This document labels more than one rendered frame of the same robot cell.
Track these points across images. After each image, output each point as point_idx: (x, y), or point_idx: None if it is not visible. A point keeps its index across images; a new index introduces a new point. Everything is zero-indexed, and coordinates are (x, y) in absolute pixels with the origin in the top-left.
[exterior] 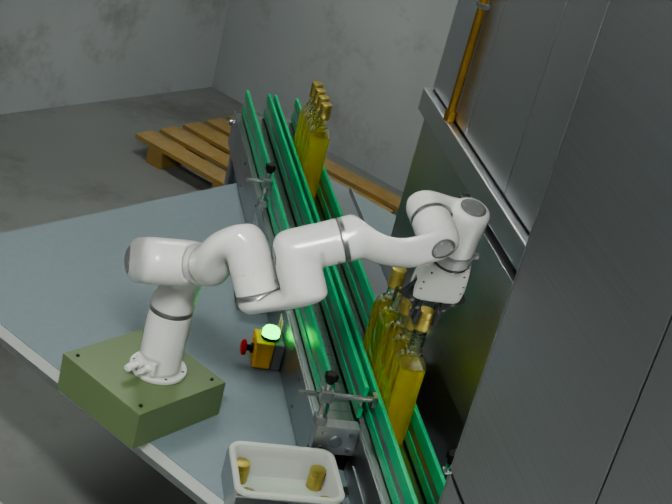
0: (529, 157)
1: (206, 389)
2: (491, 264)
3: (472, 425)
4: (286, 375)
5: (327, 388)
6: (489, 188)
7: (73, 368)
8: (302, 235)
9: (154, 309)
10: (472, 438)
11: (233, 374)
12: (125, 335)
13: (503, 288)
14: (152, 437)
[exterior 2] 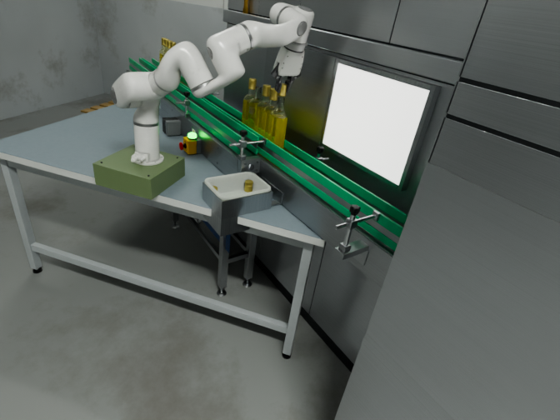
0: None
1: (177, 162)
2: (304, 56)
3: (491, 22)
4: (207, 152)
5: (242, 139)
6: None
7: (102, 169)
8: (224, 34)
9: (137, 123)
10: (495, 32)
11: None
12: (122, 149)
13: (318, 61)
14: (159, 192)
